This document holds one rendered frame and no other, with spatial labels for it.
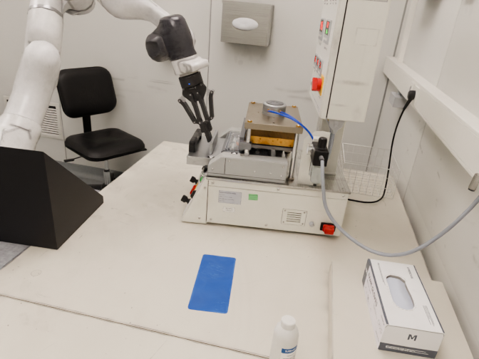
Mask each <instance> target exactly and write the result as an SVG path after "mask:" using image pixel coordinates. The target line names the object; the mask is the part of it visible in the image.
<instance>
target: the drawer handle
mask: <svg viewBox="0 0 479 359"><path fill-rule="evenodd" d="M201 139H202V132H201V129H199V128H198V129H196V131H195V133H194V135H193V136H192V138H191V139H190V141H189V152H195V146H196V144H197V141H198V140H201Z"/></svg>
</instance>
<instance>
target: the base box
mask: <svg viewBox="0 0 479 359"><path fill-rule="evenodd" d="M348 197H349V195H348V194H342V193H334V192H326V203H327V206H328V208H329V211H330V213H331V215H332V217H333V218H334V219H335V221H336V222H337V223H338V224H339V226H340V227H341V226H342V223H343V219H344V213H345V210H346V204H347V200H348ZM181 221H182V222H194V223H202V224H206V223H208V222H211V223H218V224H231V225H237V226H245V227H257V228H264V229H277V230H284V231H297V232H304V233H310V234H323V235H330V236H340V231H339V230H338V229H337V228H336V227H335V225H334V224H333V223H332V221H331V220H330V218H329V217H328V215H327V213H326V211H325V209H324V205H323V201H322V193H321V191H314V190H307V189H294V188H286V187H273V186H266V185H259V184H245V183H239V182H226V181H218V180H210V179H206V178H205V180H204V182H203V183H202V185H201V186H200V188H199V190H198V191H197V194H196V195H195V197H194V199H193V200H192V202H191V203H190V206H189V207H188V208H187V211H186V212H185V214H184V215H183V217H182V219H181Z"/></svg>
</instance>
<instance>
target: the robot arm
mask: <svg viewBox="0 0 479 359"><path fill-rule="evenodd" d="M97 1H98V2H99V3H100V5H101V6H102V7H103V8H105V10H106V11H107V12H108V13H109V14H111V15H113V16H114V17H116V18H117V19H122V20H144V21H150V22H151V23H153V24H154V25H155V26H157V28H156V29H155V30H154V31H153V32H152V33H151V34H149V35H148V36H147V38H146V40H145V48H146V51H147V52H148V55H149V56H150V57H151V59H152V60H154V61H156V62H163V61H167V60H171V63H172V67H173V70H174V72H175V75H180V77H179V78H178V79H179V82H180V85H181V88H182V96H181V98H179V99H178V100H177V101H178V102H179V104H181V105H182V106H183V107H184V109H185V111H186V113H187V114H188V116H189V117H190V119H191V121H192V123H193V124H198V125H199V126H200V129H201V132H202V133H205V136H206V139H207V142H210V141H211V139H212V134H211V132H210V131H212V125H211V122H210V121H211V120H212V119H213V118H214V104H213V95H214V91H215V90H213V89H212V90H210V89H209V88H207V87H206V85H205V84H204V82H203V79H202V76H201V72H200V71H198V70H200V69H202V68H205V67H208V66H209V63H208V60H207V59H205V58H201V57H199V56H197V52H196V50H195V42H196V39H195V34H194V33H193V31H192V30H191V28H190V27H189V26H188V24H187V22H186V20H185V18H184V17H183V16H182V15H180V14H173V15H170V14H169V13H168V12H166V11H165V10H163V9H162V8H160V7H159V6H158V5H157V4H156V3H154V2H153V1H151V0H97ZM95 5H96V1H95V0H30V2H29V9H28V13H27V14H28V16H27V22H26V35H25V44H24V53H23V55H22V58H21V62H20V65H19V69H18V71H17V74H16V78H15V81H14V85H13V89H12V92H11V95H10V97H9V100H8V103H7V105H6V108H5V110H4V113H3V115H1V116H0V146H2V147H12V148H19V149H25V150H36V145H37V142H38V141H39V139H40V136H41V132H42V128H41V126H42V125H43V121H44V118H45V117H46V113H47V110H48V107H49V105H50V102H51V98H52V95H53V91H54V89H55V88H56V86H57V85H58V77H59V73H60V69H61V64H62V62H61V47H62V39H63V16H64V14H65V12H66V13H67V14H69V15H72V16H74V15H78V16H79V15H84V14H88V13H90V12H91V11H92V10H93V9H94V8H95ZM206 92H207V95H208V96H209V98H208V99H209V110H210V116H209V115H208V112H207V108H206V105H205V100H204V97H205V93H206ZM185 98H187V99H188V100H189V101H190V102H191V103H192V106H193V109H194V111H195V115H196V117H195V115H194V114H193V112H192V111H191V109H190V107H189V105H188V104H187V102H186V99H185ZM197 101H199V104H200V107H201V109H202V113H203V115H204V118H205V121H204V122H203V120H202V116H201V114H200V110H199V108H198V105H197Z"/></svg>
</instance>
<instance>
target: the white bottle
mask: <svg viewBox="0 0 479 359"><path fill-rule="evenodd" d="M295 323H296V321H295V319H294V317H292V316H289V315H285V316H282V320H281V321H280V322H278V324H277V325H276V326H275V327H274V332H273V337H272V346H271V350H270V356H269V359H295V355H296V351H297V343H298V339H299V331H298V328H297V325H296V324H295Z"/></svg>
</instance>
